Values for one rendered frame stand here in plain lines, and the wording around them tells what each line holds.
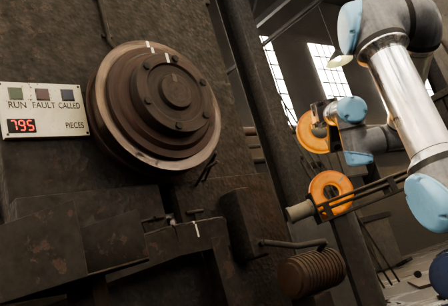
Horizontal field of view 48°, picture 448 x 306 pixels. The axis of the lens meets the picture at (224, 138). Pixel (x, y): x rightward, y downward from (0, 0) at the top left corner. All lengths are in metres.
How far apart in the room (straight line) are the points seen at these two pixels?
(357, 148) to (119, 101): 0.71
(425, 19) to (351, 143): 0.40
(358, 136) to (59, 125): 0.89
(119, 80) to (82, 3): 0.45
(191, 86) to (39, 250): 0.87
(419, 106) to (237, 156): 1.06
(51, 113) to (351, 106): 0.90
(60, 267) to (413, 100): 0.73
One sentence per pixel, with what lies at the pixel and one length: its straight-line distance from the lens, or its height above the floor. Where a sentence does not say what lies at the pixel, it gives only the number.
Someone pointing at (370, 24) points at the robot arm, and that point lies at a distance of 1.13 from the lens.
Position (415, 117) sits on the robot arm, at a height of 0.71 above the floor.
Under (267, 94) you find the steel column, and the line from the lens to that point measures 6.08.
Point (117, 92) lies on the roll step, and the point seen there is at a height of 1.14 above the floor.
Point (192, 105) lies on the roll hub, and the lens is 1.62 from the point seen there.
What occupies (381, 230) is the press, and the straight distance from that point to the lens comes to 9.50.
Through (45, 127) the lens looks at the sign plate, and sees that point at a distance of 1.60.
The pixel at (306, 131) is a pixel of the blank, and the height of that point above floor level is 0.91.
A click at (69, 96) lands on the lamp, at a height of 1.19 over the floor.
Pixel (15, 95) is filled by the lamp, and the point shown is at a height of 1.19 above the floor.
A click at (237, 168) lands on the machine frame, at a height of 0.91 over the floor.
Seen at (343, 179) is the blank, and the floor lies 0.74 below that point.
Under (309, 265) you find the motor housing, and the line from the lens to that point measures 1.60.
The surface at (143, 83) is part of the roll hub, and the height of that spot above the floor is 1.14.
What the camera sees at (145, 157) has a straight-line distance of 1.54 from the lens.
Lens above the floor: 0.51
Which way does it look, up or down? 16 degrees up
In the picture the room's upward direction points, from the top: 16 degrees counter-clockwise
